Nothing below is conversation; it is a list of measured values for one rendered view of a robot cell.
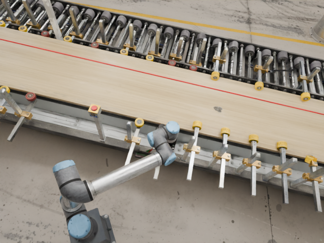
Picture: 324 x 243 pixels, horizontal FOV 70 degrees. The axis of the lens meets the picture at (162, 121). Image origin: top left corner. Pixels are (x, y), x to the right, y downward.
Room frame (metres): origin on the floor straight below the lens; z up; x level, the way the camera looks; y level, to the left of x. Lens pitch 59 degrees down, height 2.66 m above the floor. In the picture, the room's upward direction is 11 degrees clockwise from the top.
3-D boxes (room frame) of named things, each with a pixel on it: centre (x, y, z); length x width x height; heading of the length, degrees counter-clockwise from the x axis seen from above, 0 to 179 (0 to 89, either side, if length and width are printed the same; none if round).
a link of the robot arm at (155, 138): (0.67, 0.01, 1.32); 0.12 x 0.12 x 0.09; 39
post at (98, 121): (0.86, 0.50, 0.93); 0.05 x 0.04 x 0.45; 87
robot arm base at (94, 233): (0.11, 0.44, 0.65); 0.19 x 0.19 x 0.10
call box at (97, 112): (0.86, 0.50, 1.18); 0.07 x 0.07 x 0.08; 87
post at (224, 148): (0.80, -0.51, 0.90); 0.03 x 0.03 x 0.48; 87
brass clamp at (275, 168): (0.77, -1.03, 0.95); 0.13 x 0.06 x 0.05; 87
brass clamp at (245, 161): (0.78, -0.78, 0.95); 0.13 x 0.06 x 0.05; 87
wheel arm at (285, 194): (0.76, -1.04, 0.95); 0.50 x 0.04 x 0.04; 177
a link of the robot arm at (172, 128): (0.74, -0.07, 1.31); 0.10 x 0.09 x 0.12; 129
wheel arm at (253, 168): (0.77, -0.80, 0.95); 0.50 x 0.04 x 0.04; 177
